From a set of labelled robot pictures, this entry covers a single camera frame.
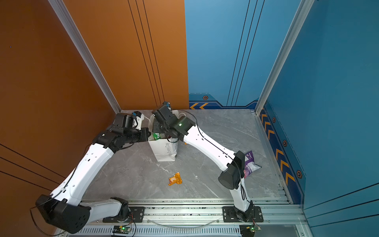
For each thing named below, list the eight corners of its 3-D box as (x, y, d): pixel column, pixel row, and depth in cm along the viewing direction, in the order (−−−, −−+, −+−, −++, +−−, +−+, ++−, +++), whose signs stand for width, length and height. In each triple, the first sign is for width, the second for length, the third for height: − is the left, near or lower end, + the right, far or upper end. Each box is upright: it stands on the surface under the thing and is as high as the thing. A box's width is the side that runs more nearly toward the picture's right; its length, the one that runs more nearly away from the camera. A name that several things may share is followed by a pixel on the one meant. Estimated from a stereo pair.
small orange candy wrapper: (168, 186, 85) (168, 184, 83) (167, 175, 89) (167, 173, 87) (182, 183, 85) (182, 182, 84) (181, 173, 89) (181, 171, 88)
